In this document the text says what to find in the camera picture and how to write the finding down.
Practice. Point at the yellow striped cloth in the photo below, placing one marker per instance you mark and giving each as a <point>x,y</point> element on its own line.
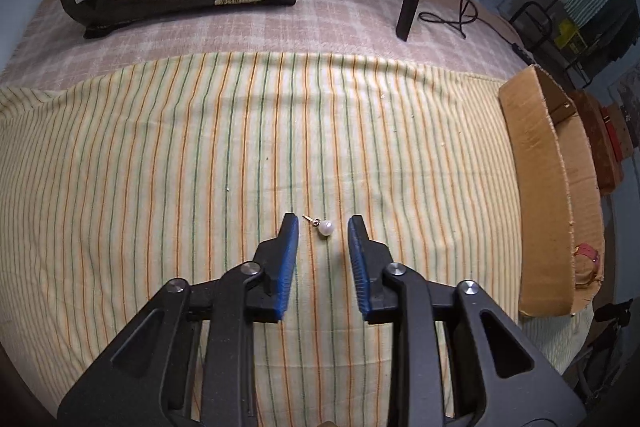
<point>200,157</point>

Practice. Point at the dark hanging garment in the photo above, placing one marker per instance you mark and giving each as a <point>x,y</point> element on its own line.
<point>610,14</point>
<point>631,38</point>

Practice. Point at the yellow box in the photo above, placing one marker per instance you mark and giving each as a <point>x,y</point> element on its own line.
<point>567,37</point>

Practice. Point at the black device on floor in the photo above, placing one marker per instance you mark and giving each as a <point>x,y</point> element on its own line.
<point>612,312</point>

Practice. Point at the orange cloth covered furniture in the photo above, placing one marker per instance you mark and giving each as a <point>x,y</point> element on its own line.
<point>600,147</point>

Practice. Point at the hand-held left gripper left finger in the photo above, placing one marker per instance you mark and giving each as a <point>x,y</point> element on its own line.
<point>287,257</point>

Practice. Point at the wall poster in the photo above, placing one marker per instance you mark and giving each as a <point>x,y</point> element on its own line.
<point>631,94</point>

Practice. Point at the cardboard box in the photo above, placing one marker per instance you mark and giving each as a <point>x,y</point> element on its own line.
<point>535,157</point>

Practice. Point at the pink checked bed sheet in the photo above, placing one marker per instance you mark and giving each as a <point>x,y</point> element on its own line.
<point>200,32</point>

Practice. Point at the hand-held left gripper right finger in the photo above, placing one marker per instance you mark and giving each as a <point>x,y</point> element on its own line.
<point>357,267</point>

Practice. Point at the black clothes rack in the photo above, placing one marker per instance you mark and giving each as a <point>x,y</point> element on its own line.
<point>530,9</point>

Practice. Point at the pearl stud earring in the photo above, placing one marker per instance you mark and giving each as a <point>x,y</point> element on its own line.
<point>326,228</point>

